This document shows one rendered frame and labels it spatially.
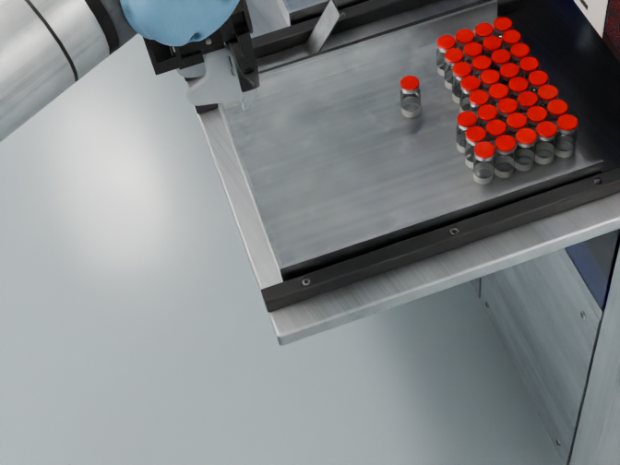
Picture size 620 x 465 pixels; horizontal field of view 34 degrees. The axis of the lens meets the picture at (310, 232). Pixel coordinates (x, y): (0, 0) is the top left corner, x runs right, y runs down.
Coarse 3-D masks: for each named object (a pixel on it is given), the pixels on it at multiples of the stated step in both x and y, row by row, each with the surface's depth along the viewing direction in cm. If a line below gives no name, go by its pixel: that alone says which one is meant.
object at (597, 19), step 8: (576, 0) 103; (584, 0) 101; (592, 0) 99; (600, 0) 97; (584, 8) 101; (592, 8) 100; (600, 8) 98; (592, 16) 100; (600, 16) 98; (592, 24) 101; (600, 24) 99; (600, 32) 100
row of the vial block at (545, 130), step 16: (480, 32) 111; (496, 48) 109; (496, 64) 108; (512, 64) 108; (512, 80) 106; (512, 96) 107; (528, 96) 105; (528, 112) 104; (544, 112) 103; (544, 128) 102; (544, 144) 102; (544, 160) 104
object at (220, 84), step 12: (228, 48) 79; (216, 60) 79; (216, 72) 80; (228, 72) 81; (204, 84) 81; (216, 84) 82; (228, 84) 82; (192, 96) 82; (204, 96) 82; (216, 96) 83; (228, 96) 83; (240, 96) 83; (252, 96) 83
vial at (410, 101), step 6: (402, 90) 108; (414, 90) 108; (402, 96) 109; (408, 96) 108; (414, 96) 108; (420, 96) 109; (402, 102) 110; (408, 102) 109; (414, 102) 109; (420, 102) 110; (402, 108) 110; (408, 108) 110; (414, 108) 110; (420, 108) 111; (408, 114) 111; (414, 114) 111
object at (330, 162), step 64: (320, 64) 114; (384, 64) 116; (256, 128) 113; (320, 128) 112; (384, 128) 111; (448, 128) 110; (256, 192) 108; (320, 192) 107; (384, 192) 106; (448, 192) 105; (512, 192) 100; (320, 256) 98
